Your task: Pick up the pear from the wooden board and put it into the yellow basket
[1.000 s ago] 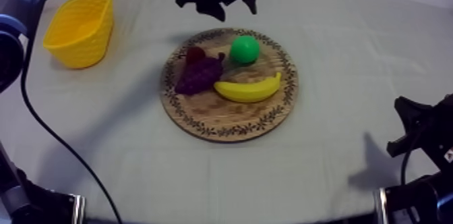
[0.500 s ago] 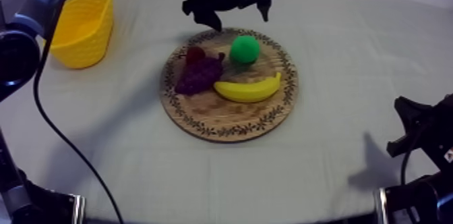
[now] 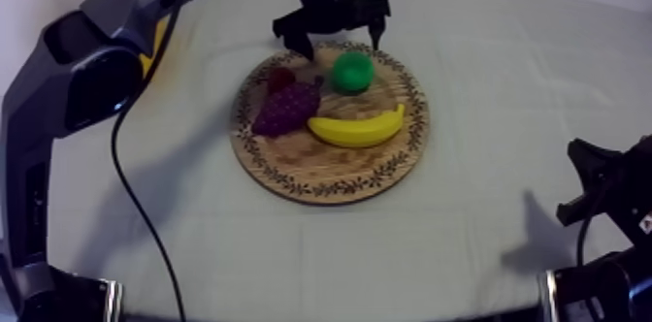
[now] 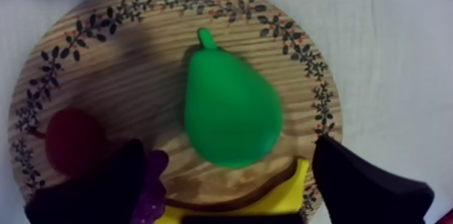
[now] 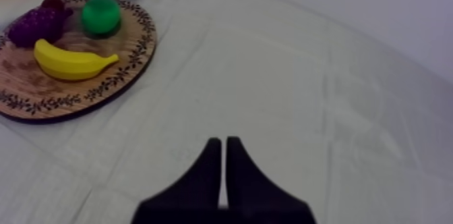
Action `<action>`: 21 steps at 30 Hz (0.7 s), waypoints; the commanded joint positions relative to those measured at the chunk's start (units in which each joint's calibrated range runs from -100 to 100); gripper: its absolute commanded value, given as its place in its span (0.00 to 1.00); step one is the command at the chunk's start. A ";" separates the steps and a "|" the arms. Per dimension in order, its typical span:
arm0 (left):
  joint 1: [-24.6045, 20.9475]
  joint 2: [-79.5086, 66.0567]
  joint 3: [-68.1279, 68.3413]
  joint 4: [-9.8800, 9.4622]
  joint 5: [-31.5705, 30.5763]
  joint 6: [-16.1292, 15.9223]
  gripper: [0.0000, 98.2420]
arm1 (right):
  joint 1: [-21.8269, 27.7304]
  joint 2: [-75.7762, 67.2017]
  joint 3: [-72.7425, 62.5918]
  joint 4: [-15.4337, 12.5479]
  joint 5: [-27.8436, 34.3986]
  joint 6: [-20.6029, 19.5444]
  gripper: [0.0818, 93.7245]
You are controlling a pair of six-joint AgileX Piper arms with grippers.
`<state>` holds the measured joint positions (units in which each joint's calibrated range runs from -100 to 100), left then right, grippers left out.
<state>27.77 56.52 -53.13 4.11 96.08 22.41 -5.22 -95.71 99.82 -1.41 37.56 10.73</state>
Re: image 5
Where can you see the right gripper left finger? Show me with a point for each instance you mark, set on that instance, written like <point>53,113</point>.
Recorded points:
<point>198,190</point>

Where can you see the purple toy grapes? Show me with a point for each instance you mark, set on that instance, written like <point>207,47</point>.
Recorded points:
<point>35,27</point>

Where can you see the green toy pear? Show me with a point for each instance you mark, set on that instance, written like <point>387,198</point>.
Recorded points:
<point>101,14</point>

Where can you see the small red fruit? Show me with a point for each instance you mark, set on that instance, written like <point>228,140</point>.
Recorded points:
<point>53,3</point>

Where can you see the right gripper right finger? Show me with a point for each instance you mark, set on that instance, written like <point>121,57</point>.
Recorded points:
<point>255,190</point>

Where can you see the yellow toy banana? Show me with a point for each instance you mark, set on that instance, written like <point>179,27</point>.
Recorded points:
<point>70,63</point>

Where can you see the round wooden board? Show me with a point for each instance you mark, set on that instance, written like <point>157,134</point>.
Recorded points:
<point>74,59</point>

